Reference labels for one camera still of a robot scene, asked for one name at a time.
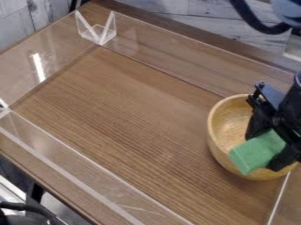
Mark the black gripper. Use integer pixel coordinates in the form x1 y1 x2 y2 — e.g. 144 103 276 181
245 71 301 171

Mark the clear acrylic barrier wall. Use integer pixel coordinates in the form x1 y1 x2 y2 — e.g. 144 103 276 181
0 2 298 225

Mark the green rectangular block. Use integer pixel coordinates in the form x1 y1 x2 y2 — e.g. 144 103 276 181
229 129 286 175

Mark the clear acrylic corner bracket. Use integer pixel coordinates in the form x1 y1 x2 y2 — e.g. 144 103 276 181
74 11 116 46

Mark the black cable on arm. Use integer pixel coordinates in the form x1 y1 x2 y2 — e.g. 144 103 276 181
229 0 293 35

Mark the black metal table leg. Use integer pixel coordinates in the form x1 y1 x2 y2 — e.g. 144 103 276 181
27 183 44 204

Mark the black cable lower left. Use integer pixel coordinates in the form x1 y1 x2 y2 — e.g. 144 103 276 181
0 201 60 225

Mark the brown wooden bowl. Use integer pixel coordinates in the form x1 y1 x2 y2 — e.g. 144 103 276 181
207 94 297 181

